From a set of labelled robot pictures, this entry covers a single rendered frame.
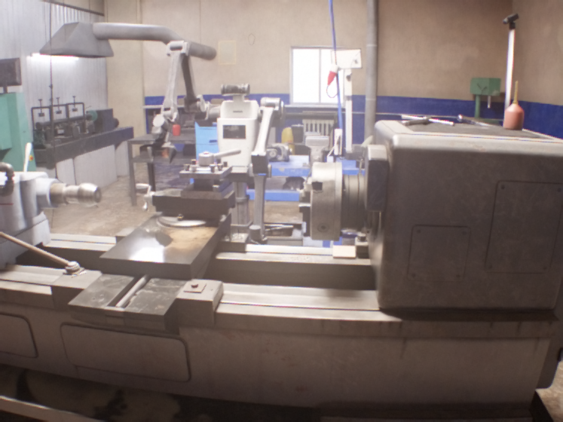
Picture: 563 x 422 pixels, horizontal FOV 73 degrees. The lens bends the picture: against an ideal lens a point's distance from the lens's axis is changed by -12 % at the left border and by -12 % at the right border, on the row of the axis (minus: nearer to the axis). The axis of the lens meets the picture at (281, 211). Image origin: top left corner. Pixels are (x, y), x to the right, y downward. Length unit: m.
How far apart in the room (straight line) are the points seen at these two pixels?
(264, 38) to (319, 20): 1.08
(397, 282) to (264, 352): 0.45
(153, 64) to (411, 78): 5.08
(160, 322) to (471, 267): 0.86
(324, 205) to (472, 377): 0.71
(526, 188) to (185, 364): 1.14
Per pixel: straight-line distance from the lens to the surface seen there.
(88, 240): 1.92
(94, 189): 1.59
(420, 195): 1.15
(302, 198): 1.33
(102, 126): 7.02
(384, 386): 1.41
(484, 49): 8.91
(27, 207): 1.69
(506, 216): 1.23
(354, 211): 1.30
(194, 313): 1.27
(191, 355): 1.41
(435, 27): 8.68
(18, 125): 5.62
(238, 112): 2.58
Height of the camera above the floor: 1.46
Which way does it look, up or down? 17 degrees down
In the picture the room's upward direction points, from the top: straight up
